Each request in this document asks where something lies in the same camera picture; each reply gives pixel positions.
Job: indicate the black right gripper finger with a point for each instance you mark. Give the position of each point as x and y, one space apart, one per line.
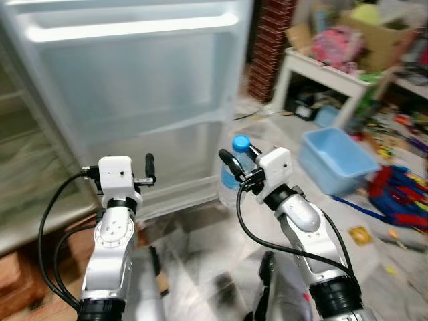
231 162

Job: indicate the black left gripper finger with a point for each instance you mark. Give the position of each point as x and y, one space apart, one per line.
150 167

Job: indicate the blue-capped clear water bottle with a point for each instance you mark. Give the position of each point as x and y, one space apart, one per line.
241 143

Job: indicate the white fridge door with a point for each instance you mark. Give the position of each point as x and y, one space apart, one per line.
134 87

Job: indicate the white fridge cabinet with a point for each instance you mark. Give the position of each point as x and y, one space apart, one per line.
27 167

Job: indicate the light blue plastic tub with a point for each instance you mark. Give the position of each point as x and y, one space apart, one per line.
338 164

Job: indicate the black box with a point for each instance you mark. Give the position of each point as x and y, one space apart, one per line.
302 107

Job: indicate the small blue bin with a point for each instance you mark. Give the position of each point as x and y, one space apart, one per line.
326 117

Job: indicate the grey left robot leg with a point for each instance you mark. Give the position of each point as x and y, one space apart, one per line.
147 287

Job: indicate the grey robot leg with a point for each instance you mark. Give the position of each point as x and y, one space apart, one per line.
284 294
147 287

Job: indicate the grey right robot leg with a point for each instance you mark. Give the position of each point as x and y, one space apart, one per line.
284 294

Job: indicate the red brick pillar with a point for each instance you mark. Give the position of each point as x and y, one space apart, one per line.
271 47

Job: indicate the small yellow packet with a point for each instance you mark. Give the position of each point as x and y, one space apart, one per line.
361 236

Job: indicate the white low shelf table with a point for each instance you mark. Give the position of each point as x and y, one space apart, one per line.
321 70

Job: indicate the blue and red backpack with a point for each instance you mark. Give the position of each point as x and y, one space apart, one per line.
401 197

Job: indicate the pink patterned bag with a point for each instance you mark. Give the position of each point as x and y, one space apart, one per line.
334 48

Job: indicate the brown cardboard box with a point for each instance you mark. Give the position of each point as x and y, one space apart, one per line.
388 43

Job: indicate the yellow-green round thing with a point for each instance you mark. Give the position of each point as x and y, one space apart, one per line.
368 13

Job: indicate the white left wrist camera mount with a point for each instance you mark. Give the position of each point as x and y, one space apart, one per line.
119 177

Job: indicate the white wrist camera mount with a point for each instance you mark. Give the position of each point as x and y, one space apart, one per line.
275 168
119 177

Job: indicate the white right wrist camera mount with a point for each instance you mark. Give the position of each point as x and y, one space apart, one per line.
275 168

